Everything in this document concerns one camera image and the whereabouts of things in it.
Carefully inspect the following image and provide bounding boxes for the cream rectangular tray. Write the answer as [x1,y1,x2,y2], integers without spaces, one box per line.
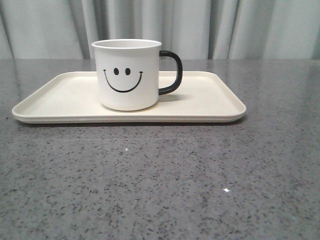
[12,71,247,124]

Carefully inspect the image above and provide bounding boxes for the white smiley mug black handle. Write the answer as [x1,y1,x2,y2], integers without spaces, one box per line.
[91,39,183,111]

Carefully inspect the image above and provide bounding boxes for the grey pleated curtain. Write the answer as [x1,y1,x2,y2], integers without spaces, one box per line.
[0,0,320,60]

